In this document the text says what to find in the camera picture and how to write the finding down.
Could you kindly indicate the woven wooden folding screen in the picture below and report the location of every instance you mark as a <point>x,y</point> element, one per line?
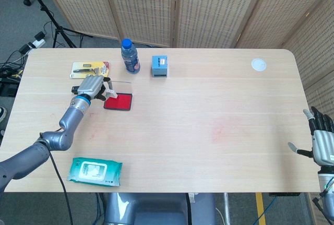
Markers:
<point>208,8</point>

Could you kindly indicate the green wet wipes pack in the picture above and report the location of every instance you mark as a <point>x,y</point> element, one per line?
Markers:
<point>94,171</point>

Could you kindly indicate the black tripod stand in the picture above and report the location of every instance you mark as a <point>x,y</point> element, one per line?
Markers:
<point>56,28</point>

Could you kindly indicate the small blue cardboard box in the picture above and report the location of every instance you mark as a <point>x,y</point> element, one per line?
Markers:
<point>159,65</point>

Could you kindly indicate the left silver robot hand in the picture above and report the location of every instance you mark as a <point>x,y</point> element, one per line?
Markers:
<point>90,85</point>

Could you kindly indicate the red ink pad clear lid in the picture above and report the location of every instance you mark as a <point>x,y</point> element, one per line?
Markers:
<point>120,102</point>

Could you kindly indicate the grey robot torso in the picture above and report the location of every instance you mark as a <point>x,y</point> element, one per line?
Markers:
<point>156,209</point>

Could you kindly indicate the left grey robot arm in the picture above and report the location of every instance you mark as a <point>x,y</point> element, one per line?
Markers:
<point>69,123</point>

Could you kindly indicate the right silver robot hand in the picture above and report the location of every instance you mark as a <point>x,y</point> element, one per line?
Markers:
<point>323,141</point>

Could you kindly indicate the white red stamp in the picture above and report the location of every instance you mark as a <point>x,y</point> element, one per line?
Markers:
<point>112,93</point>

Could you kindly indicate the white power strip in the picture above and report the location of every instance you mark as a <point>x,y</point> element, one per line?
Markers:
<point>37,42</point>

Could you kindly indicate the yellow blister pack with tool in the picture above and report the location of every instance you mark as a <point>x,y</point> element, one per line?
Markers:
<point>87,69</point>

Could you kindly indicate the blue cap plastic bottle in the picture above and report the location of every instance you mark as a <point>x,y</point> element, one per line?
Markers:
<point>130,58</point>

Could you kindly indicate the black stapler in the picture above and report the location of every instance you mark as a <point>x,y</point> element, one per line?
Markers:
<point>74,89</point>

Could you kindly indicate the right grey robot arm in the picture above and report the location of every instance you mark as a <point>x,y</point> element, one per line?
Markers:
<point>327,183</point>

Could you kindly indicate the black and white sneaker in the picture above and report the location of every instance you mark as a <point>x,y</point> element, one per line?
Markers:
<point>2,114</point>

